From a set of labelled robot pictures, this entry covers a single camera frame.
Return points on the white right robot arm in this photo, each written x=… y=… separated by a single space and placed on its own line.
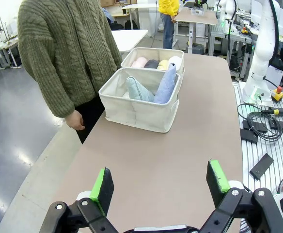
x=262 y=48

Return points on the tall white background robot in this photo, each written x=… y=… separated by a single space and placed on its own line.
x=228 y=14

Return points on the white towel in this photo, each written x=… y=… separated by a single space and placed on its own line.
x=175 y=61

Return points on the person in yellow shirt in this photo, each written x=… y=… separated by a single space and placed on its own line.
x=167 y=7

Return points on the person's right forearm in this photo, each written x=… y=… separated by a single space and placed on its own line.
x=54 y=97

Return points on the black power adapter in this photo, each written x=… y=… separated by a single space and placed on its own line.
x=249 y=136
x=259 y=127

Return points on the person in green knit sweater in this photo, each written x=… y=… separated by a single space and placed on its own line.
x=83 y=48

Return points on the teal cone towel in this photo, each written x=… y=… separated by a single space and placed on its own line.
x=137 y=91

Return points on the beige fabric storage bin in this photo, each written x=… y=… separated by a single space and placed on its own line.
x=136 y=114
x=151 y=52

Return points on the flat black plate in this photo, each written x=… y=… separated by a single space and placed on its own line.
x=261 y=167

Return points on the clear plastic container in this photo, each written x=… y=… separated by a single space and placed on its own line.
x=197 y=11

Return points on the person's right hand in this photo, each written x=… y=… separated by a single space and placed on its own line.
x=74 y=121

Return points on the yellow red emergency stop button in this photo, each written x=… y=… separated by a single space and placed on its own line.
x=278 y=95

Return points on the brown top table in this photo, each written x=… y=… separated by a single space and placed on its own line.
x=199 y=19

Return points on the dark grey towel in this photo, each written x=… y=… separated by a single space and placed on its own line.
x=151 y=64

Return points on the pink towel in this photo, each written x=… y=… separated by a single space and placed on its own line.
x=139 y=62

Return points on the small black box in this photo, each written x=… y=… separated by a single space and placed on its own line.
x=276 y=124

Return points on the lavender cone towel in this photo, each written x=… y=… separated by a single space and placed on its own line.
x=165 y=87

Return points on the white table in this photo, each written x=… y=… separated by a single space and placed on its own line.
x=129 y=38

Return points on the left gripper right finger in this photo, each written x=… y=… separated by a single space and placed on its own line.
x=216 y=182

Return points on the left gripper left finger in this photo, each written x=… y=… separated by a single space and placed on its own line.
x=105 y=191

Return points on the aluminium profile bench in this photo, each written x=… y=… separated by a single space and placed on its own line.
x=219 y=30

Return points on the yellow towel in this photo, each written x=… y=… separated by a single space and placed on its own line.
x=162 y=65

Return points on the white cardboard box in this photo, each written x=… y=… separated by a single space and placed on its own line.
x=277 y=75

